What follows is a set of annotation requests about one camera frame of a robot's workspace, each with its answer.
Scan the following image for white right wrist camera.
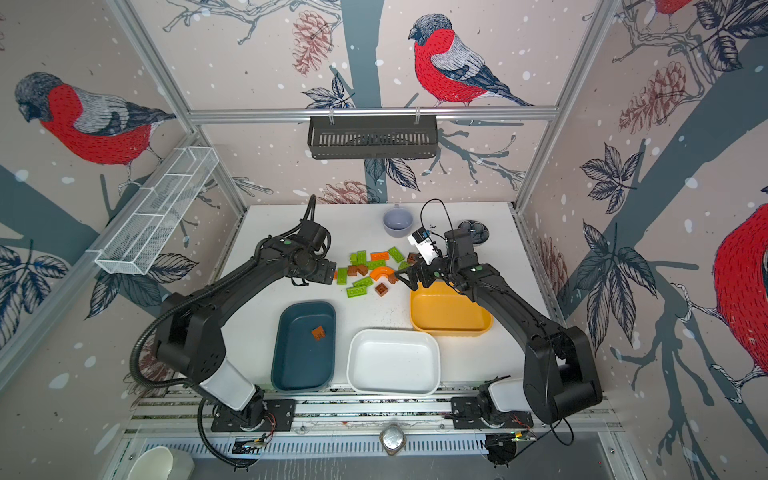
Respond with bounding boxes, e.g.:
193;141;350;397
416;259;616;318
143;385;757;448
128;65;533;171
407;227;441;265

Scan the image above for lavender plastic cup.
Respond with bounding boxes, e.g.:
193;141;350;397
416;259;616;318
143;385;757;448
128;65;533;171
382;204;413;238

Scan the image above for dark teal rectangular tray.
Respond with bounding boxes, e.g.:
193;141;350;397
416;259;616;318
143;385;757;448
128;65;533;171
271;301;336;392

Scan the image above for white wire mesh basket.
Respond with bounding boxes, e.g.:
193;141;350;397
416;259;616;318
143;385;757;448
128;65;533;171
95;146;219;275

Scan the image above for green long lego brick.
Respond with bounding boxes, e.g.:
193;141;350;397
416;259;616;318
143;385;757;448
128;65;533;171
346;286;367;298

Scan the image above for black hanging wire basket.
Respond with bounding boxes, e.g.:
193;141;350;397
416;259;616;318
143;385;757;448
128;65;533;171
307;115;439;160

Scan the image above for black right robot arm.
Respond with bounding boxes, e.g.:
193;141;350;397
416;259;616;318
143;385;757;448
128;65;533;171
395;227;603;425

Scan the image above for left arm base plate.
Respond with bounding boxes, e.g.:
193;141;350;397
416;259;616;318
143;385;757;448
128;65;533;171
211;399;297;433

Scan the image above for white bowl at bottom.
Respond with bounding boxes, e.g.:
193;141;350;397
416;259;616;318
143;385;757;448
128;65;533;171
126;446;195;480

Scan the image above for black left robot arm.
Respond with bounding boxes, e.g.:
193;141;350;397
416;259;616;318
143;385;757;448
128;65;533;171
129;195;337;429

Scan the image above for green lego brick top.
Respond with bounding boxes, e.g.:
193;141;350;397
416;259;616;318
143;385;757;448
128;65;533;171
387;247;405;262

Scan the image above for brown square lego brick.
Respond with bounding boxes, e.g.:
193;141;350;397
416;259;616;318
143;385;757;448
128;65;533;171
312;326;326;340

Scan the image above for orange curved lego arch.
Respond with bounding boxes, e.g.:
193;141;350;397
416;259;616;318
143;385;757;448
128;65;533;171
369;266;398;284

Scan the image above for round silver knob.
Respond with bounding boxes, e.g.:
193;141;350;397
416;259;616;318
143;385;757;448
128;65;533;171
379;424;407;456

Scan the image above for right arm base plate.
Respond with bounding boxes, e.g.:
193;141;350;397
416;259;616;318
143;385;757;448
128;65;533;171
445;396;534;430

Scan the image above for yellow rectangular tray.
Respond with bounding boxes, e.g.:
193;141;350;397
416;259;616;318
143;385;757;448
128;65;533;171
410;281;493;337

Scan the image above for white rectangular tray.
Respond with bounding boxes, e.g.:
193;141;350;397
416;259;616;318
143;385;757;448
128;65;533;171
346;329;441;397

